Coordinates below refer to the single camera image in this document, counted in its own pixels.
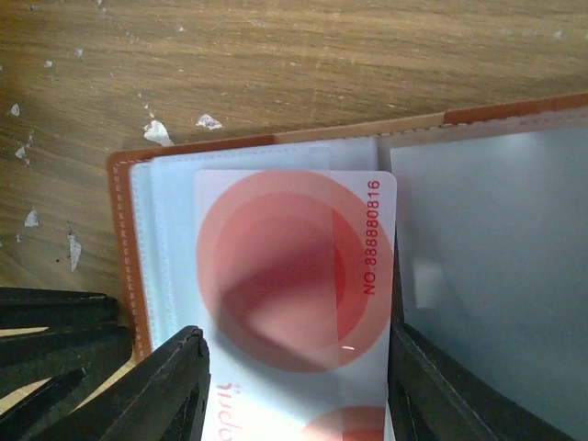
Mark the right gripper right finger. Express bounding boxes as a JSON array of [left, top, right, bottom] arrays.
[[388, 229, 575, 441]]

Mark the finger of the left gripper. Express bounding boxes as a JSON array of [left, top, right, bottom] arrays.
[[1, 322, 132, 401], [1, 288, 119, 329]]

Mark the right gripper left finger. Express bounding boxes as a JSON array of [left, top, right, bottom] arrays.
[[39, 326, 210, 440]]

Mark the white card with red circles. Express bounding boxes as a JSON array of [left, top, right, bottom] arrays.
[[194, 170, 397, 440]]

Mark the brown leather card holder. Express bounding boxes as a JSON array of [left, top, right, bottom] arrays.
[[107, 94, 587, 440]]

